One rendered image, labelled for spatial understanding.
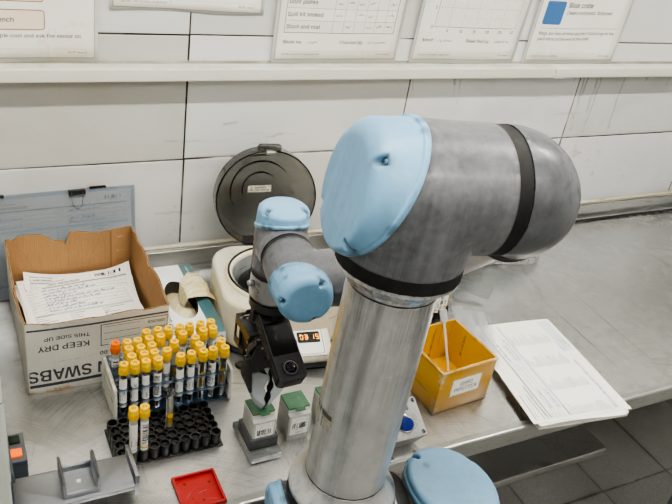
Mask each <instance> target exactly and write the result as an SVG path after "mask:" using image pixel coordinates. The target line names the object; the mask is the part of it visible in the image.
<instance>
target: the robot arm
mask: <svg viewBox="0 0 672 504"><path fill-rule="evenodd" d="M321 198H322V199H323V204H322V206H321V208H320V220H321V227H322V232H323V236H324V239H325V241H326V243H327V244H328V246H329V247H330V248H331V249H332V250H333V251H315V250H314V248H313V246H312V244H311V242H310V240H309V238H308V228H309V227H310V223H309V219H310V211H309V209H308V207H307V206H306V205H305V204H304V203H303V202H301V201H299V200H297V199H294V198H290V197H271V198H268V199H265V200H264V201H262V202H261V203H260V204H259V206H258V210H257V216H256V221H255V222H254V226H255V231H254V241H253V251H252V260H251V272H250V280H247V285H248V286H249V300H248V302H249V305H250V307H251V308H250V309H247V310H246V312H241V313H236V318H235V329H234V341H235V343H236V345H237V347H238V349H239V350H240V352H241V354H242V356H244V355H247V356H244V361H243V362H242V363H241V375H242V378H243V380H244V382H245V384H246V386H247V390H248V392H249V394H250V396H251V398H252V400H253V402H254V404H255V405H256V406H257V407H258V408H259V409H263V408H267V407H268V406H269V405H270V404H271V402H272V401H273V400H274V399H275V398H276V397H277V396H278V395H279V394H280V393H281V391H282V390H283V388H285V387H290V386H294V385H298V384H301V383H302V382H303V380H304V379H305V377H306V376H307V371H306V368H305V365H304V362H303V359H302V356H301V353H300V350H299V347H298V344H297V340H296V338H295V335H294V333H293V330H292V327H291V324H290V321H289V320H291V321H293V322H297V323H307V322H311V321H312V320H314V319H316V318H321V317H322V316H323V315H325V314H326V313H327V311H328V310H329V309H330V307H339V311H338V315H337V320H336V324H335V329H334V334H333V338H332V343H331V347H330V352H329V356H328V361H327V366H326V370H325V375H324V379H323V384H322V389H321V393H320V397H319V402H318V406H317V411H316V416H315V421H314V425H313V430H312V434H311V439H310V444H309V448H307V449H305V450H304V451H302V452H301V453H300V454H298V456H297V457H296V458H295V459H294V460H293V462H292V464H291V467H290V470H289V474H288V479H287V480H282V479H277V481H274V482H270V483H269V484H268V485H267V486H266V489H265V504H500V502H499V497H498V493H497V491H496V488H495V486H494V484H493V483H492V481H491V479H490V478H489V477H488V475H487V474H486V473H485V472H484V471H483V470H482V469H481V468H480V467H479V466H478V465H477V464H476V463H475V462H472V461H470V460H469V459H467V458H466V457H465V456H464V455H462V454H460V453H458V452H455V451H453V450H450V449H446V448H440V447H428V448H424V449H421V450H418V451H417V452H415V453H414V454H413V455H412V457H410V458H409V459H408V460H407V461H406V463H405V466H404V470H397V471H388V468H389V464H390V461H391V457H392V454H393V451H394V447H395V444H396V440H397V437H398V433H399V430H400V426H401V423H402V420H403V416H404V413H405V409H406V406H407V402H408V399H409V396H410V392H411V389H412V385H413V382H414V378H415V375H416V371H417V368H418V365H419V361H420V358H421V354H422V351H423V347H424V344H425V341H426V337H427V334H428V330H429V327H430V323H431V320H432V316H433V313H434V310H435V306H436V303H437V299H439V298H442V297H444V296H447V295H449V294H451V293H452V292H454V291H455V290H456V289H457V288H458V286H459V284H460V282H461V279H462V275H464V274H466V273H469V272H471V271H473V270H476V269H478V268H480V267H483V266H485V265H487V264H490V263H492V262H494V261H498V262H502V263H516V262H520V261H523V260H526V259H528V258H531V257H533V256H536V255H538V254H541V253H543V252H545V251H547V250H549V249H551V248H552V247H554V246H555V245H556V244H558V243H559V242H560V241H562V240H563V239H564V237H565V236H566V235H567V234H568V233H569V232H570V230H571V228H572V227H573V225H574V223H575V221H576V218H577V215H578V213H579V209H580V203H581V185H580V180H579V177H578V173H577V170H576V168H575V166H574V164H573V162H572V160H571V158H570V157H569V155H568V154H567V153H566V152H565V150H564V149H563V148H562V147H561V146H560V145H559V144H558V143H557V142H555V141H554V140H553V139H551V138H550V137H549V136H547V135H546V134H544V133H542V132H540V131H537V130H535V129H533V128H529V127H526V126H522V125H517V124H495V123H486V122H473V121H461V120H448V119H436V118H423V117H420V116H418V115H414V114H401V115H397V116H383V115H372V116H367V117H364V118H361V119H359V120H357V121H356V122H355V123H354V124H353V125H352V126H350V127H349V128H347V129H346V131H345V132H344V133H343V134H342V136H341V137H340V139H339V140H338V142H337V144H336V146H335V148H334V150H333V152H332V154H331V157H330V159H329V162H328V165H327V169H326V172H325V176H324V181H323V186H322V192H321ZM247 314H250V315H247ZM244 315H247V316H244ZM241 316H243V317H242V318H241ZM237 325H238V326H239V328H240V329H239V338H238V337H237ZM264 369H265V370H264ZM267 381H268V385H267V392H265V390H264V386H265V384H266V382H267Z"/></svg>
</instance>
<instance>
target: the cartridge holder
mask: <svg viewBox="0 0 672 504"><path fill-rule="evenodd" d="M242 419H243V418H240V419H239V421H234V422H233V425H232V427H233V429H234V431H235V433H236V435H237V437H238V439H239V441H240V443H241V445H242V447H243V449H244V451H245V453H246V455H247V457H248V459H249V461H250V463H251V464H255V463H259V462H263V461H267V460H271V459H275V458H278V457H281V456H282V450H281V449H280V447H279V445H278V443H277V439H278V434H277V432H276V430H275V434H273V435H268V436H264V437H260V438H256V439H251V437H250V435H249V433H248V431H247V429H246V427H245V425H244V423H243V421H242Z"/></svg>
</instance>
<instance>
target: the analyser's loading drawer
mask: <svg viewBox="0 0 672 504"><path fill-rule="evenodd" d="M56 459H57V470H53V471H49V472H44V473H40V474H35V475H31V476H26V477H22V478H18V479H15V483H13V492H14V502H15V504H79V503H83V502H87V501H91V500H95V499H99V498H103V497H107V496H111V495H115V494H119V493H123V492H127V491H131V490H134V493H135V495H139V482H140V475H139V472H138V469H137V466H136V463H135V460H134V457H133V454H132V451H131V448H130V445H129V444H126V445H125V454H124V455H119V456H115V457H111V458H106V459H102V460H97V461H96V458H95V454H94V451H93V449H91V450H90V459H89V460H85V461H80V462H76V463H71V464H67V465H61V461H60V457H58V456H57V457H56ZM77 479H81V483H79V484H77V482H76V480H77Z"/></svg>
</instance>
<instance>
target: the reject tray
mask: <svg viewBox="0 0 672 504"><path fill-rule="evenodd" d="M171 482H172V485H173V488H174V490H175V493H176V496H177V498H178V501H179V504H225V503H227V498H226V496H225V493H224V491H223V489H222V486H221V484H220V482H219V480H218V477H217V475H216V473H215V470H214V468H209V469H205V470H201V471H197V472H193V473H189V474H185V475H181V476H177V477H172V478H171Z"/></svg>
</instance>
